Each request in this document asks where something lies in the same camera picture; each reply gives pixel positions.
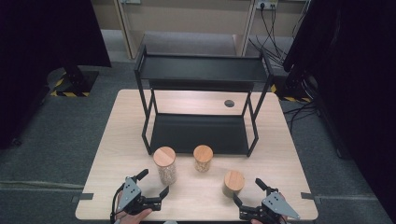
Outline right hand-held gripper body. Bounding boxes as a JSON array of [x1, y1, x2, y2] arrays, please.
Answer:
[[238, 186, 302, 224]]

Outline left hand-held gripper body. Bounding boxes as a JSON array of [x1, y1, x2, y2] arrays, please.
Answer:
[[115, 175, 163, 217]]

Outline wide glass jar wooden lid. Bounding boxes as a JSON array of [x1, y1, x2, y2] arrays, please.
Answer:
[[221, 170, 246, 199]]

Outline tall glass jar wooden lid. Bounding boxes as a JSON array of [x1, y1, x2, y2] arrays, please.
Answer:
[[152, 146, 177, 187]]

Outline small glass jar wooden lid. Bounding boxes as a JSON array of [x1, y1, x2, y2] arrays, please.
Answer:
[[192, 144, 215, 174]]

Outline black two-tier metal rack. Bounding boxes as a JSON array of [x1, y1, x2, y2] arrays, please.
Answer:
[[134, 43, 275, 158]]

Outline person's left hand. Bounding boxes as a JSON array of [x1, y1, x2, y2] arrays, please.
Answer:
[[114, 207, 153, 224]]

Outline person's right hand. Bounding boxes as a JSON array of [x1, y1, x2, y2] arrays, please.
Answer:
[[249, 215, 289, 224]]

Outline grey floor tape piece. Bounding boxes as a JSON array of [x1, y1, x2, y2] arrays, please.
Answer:
[[71, 192, 94, 204], [300, 191, 321, 204]]

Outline black stand base hazard tape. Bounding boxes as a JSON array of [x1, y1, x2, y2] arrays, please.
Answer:
[[46, 66, 100, 98], [270, 73, 316, 104]]

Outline black curtain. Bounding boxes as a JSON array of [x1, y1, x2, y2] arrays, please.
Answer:
[[0, 0, 112, 150], [282, 0, 396, 216]]

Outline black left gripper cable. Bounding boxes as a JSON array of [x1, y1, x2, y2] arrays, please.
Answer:
[[109, 183, 126, 224]]

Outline black floor cables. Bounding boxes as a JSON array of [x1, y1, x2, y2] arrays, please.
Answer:
[[283, 99, 319, 132]]

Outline grey floor cable cover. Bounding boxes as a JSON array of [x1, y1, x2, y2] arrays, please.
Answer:
[[0, 180, 86, 191]]

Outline black power cable bundle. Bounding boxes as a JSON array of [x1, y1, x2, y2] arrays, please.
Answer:
[[247, 3, 310, 68]]

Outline white wall power socket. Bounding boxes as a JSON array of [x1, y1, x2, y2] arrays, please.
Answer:
[[256, 0, 278, 10]]

